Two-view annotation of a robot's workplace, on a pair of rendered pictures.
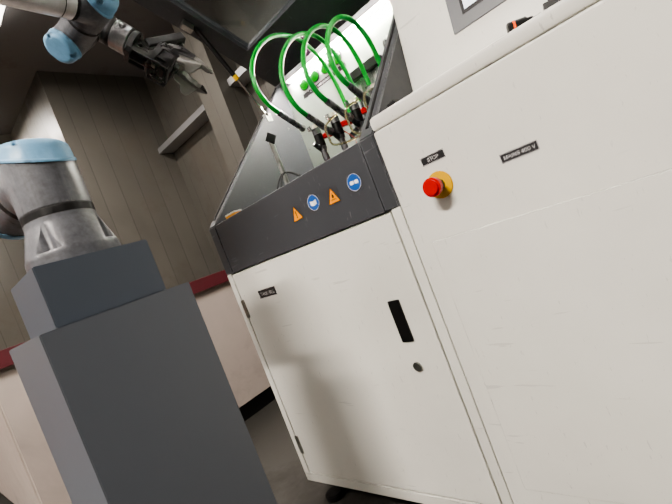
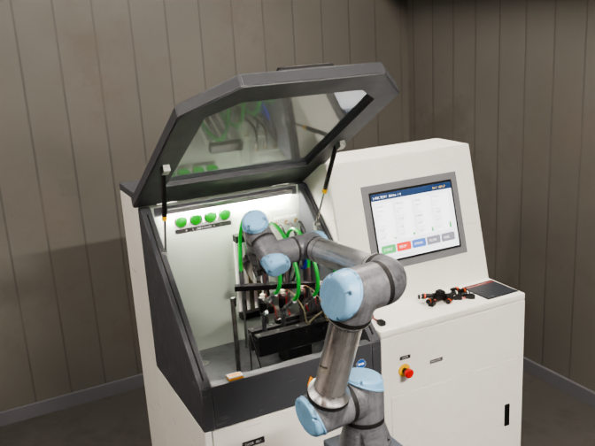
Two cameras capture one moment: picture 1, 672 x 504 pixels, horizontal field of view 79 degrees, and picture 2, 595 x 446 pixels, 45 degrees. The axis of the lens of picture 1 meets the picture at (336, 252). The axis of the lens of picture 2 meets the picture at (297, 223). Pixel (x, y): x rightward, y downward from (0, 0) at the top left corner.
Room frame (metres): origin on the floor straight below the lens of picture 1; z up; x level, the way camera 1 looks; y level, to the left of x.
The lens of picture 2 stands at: (0.22, 2.20, 2.09)
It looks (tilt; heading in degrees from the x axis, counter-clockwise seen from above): 15 degrees down; 291
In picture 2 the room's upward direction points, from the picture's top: 3 degrees counter-clockwise
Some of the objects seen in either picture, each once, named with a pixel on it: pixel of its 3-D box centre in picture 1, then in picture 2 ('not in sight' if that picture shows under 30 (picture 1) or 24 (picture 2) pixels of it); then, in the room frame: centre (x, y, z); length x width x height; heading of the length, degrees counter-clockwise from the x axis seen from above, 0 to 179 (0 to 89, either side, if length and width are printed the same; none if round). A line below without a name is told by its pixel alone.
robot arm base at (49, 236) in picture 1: (68, 238); (365, 429); (0.74, 0.44, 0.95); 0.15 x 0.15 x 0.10
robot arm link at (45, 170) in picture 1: (42, 178); (361, 394); (0.75, 0.45, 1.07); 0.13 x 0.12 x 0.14; 54
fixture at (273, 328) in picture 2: not in sight; (294, 340); (1.19, -0.17, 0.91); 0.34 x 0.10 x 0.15; 47
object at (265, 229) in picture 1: (289, 218); (294, 381); (1.10, 0.08, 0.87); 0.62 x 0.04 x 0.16; 47
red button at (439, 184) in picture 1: (435, 186); (406, 372); (0.76, -0.22, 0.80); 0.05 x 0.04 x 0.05; 47
